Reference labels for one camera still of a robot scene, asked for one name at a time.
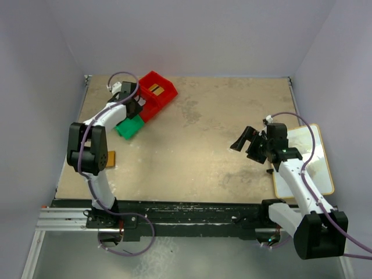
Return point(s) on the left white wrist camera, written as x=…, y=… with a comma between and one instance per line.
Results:
x=115, y=87

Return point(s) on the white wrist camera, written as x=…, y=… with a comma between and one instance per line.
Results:
x=115, y=87
x=268, y=119

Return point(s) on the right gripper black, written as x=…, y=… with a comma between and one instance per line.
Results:
x=254, y=147

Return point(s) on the gold card with black stripe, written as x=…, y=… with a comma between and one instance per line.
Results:
x=156, y=89

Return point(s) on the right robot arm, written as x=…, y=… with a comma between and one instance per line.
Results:
x=317, y=228

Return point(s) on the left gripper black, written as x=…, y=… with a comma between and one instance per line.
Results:
x=135, y=107

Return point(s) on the red bin with silver card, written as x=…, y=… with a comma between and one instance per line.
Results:
x=151, y=108

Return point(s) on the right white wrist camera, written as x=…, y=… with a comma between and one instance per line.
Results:
x=268, y=119

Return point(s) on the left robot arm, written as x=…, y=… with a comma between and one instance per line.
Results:
x=87, y=148

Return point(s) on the aluminium frame rail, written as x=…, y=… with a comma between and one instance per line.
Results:
x=61, y=219

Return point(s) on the green plastic bin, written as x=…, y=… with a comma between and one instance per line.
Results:
x=129, y=127

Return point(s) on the white board with wooden frame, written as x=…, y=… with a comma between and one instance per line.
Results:
x=318, y=167

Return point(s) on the red bin with gold card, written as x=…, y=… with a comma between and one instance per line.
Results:
x=153, y=77

